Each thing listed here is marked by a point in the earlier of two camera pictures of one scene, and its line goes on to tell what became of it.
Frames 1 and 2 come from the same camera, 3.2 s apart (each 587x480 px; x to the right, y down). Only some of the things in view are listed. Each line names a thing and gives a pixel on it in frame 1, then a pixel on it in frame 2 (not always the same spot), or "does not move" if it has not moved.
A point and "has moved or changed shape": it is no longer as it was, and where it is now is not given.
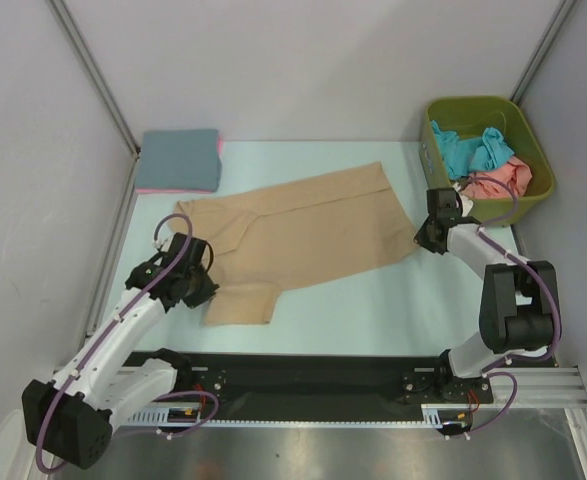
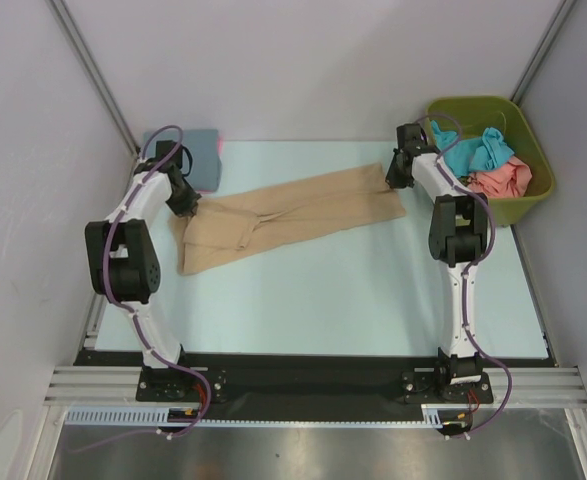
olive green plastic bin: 465,117 does not move
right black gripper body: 422,237 -> 397,176
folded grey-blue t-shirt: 184,160 does not move
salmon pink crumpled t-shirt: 512,179 does not move
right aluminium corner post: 562,11 does not move
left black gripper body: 200,287 -> 183,200
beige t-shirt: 267,239 has moved or changed shape
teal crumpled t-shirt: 465,155 does not move
